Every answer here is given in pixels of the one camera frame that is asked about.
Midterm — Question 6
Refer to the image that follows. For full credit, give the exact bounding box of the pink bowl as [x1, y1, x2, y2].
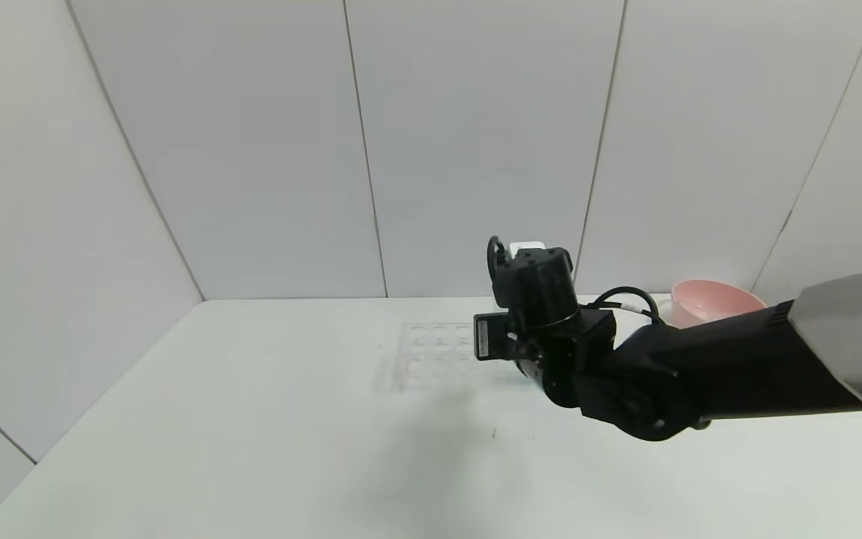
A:
[670, 279, 767, 329]

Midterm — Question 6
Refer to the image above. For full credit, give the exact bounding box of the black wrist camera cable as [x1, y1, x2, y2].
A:
[486, 236, 508, 284]

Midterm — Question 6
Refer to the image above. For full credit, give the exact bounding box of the clear acrylic test tube rack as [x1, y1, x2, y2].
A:
[394, 322, 535, 392]

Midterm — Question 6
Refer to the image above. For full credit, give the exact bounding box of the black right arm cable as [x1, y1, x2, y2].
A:
[588, 286, 664, 324]

